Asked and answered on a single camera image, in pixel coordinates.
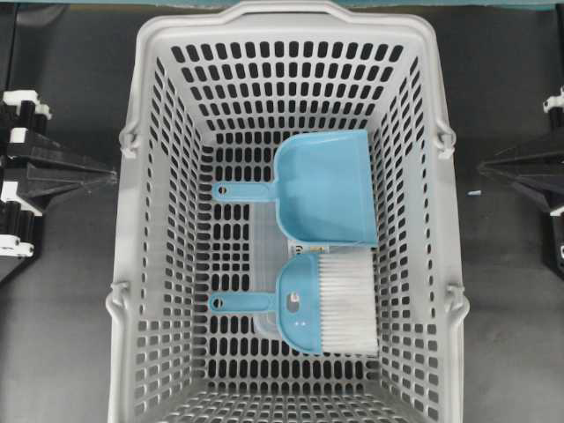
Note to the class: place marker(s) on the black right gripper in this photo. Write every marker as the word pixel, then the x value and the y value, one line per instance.
pixel 539 177

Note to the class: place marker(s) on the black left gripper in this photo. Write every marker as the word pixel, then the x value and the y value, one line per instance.
pixel 47 169

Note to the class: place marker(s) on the grey plastic shopping basket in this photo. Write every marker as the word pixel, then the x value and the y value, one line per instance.
pixel 212 98

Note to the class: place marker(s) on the blue hand brush white bristles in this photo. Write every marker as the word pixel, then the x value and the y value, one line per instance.
pixel 323 303

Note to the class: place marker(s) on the blue plastic dustpan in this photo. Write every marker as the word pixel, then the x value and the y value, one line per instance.
pixel 322 189

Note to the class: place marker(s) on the clear plastic container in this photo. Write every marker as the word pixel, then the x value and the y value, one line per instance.
pixel 269 248

